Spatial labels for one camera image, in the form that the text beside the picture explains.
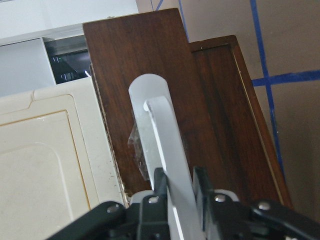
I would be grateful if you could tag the white drawer handle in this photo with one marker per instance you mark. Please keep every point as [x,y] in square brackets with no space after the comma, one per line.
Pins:
[163,148]

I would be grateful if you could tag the cream plastic storage box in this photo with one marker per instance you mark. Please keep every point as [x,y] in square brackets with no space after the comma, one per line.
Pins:
[55,160]

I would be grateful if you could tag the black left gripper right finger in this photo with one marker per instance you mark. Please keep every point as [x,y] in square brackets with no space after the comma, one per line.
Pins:
[223,217]

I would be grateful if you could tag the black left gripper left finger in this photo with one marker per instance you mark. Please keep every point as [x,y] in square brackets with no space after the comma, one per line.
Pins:
[110,220]

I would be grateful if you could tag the dark wooden drawer cabinet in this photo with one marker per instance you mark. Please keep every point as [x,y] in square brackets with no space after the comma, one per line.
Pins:
[218,113]

